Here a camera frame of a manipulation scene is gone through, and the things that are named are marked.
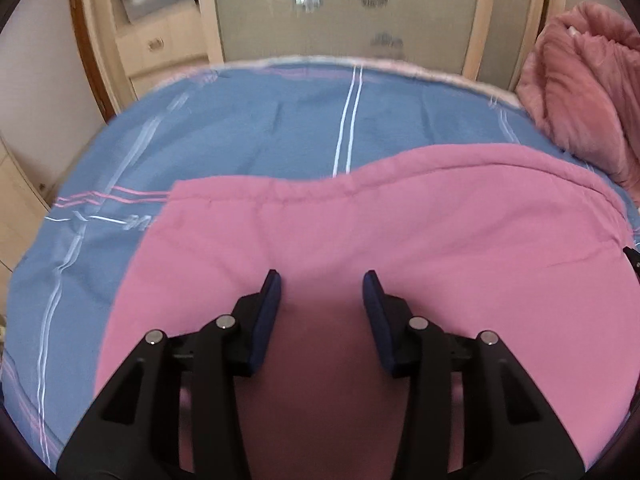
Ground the frosted glass wardrobe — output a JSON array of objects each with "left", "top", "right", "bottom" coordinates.
[{"left": 70, "top": 0, "right": 566, "bottom": 118}]

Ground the pink quilted blanket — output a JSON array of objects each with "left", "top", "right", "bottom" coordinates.
[{"left": 515, "top": 1, "right": 639, "bottom": 202}]

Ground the pink and white jacket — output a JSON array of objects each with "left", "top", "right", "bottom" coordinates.
[{"left": 96, "top": 144, "right": 639, "bottom": 479}]

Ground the blue plaid bed sheet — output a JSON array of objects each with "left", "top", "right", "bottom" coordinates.
[{"left": 1, "top": 61, "right": 639, "bottom": 466}]

